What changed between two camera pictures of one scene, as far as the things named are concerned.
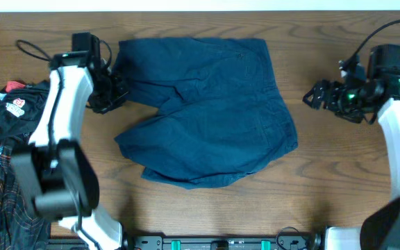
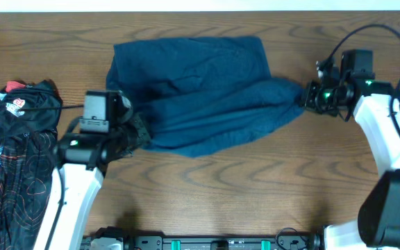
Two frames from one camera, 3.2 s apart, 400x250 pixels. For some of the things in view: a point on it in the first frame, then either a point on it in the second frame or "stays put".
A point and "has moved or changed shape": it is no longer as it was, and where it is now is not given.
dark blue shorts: x=219 y=117 has moved or changed shape
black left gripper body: x=111 y=93 → x=130 y=135
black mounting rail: x=222 y=243 stays put
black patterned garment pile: x=7 y=120 stays put
